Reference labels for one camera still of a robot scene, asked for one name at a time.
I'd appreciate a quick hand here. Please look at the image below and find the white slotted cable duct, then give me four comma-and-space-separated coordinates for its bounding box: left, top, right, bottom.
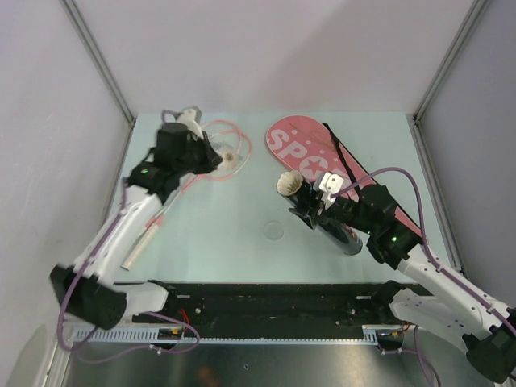
87, 326, 402, 345

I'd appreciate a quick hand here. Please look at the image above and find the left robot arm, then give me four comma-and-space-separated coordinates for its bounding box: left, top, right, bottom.
49, 123, 223, 330

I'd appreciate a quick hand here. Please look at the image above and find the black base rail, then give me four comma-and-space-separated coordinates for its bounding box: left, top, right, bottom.
131, 281, 428, 340

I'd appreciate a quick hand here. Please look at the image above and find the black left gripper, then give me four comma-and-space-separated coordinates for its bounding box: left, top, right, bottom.
175, 131, 223, 177

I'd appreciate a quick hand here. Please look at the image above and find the black shuttlecock tube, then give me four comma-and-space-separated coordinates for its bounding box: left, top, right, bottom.
282, 181, 363, 256

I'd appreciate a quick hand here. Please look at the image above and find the aluminium frame post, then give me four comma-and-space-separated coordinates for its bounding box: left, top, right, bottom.
59, 0, 136, 128
411, 0, 493, 126

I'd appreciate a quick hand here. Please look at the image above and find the pink racket bag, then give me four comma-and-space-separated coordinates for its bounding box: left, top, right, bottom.
263, 112, 428, 232

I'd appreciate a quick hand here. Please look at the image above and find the clear tube lid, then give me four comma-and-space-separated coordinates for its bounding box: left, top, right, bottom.
263, 221, 285, 241

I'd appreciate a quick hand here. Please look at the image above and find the right aluminium frame post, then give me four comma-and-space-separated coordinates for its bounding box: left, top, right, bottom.
411, 0, 493, 126

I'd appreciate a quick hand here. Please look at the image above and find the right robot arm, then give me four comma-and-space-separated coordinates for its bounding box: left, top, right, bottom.
278, 183, 515, 383

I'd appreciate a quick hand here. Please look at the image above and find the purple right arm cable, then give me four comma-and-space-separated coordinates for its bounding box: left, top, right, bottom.
330, 167, 516, 382

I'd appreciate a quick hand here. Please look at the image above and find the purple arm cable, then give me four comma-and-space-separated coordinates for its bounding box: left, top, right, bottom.
330, 167, 516, 382
56, 108, 202, 364

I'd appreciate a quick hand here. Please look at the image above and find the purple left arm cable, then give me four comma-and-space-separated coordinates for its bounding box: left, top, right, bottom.
56, 108, 202, 364

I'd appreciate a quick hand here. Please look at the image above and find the white feather shuttlecock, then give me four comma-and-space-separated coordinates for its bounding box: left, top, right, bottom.
276, 170, 304, 197
218, 148, 239, 172

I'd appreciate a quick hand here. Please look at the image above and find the pink badminton racket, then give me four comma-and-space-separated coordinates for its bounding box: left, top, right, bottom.
121, 119, 252, 271

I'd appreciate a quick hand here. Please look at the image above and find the left aluminium frame post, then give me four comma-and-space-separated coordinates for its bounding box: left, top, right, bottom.
59, 0, 136, 128

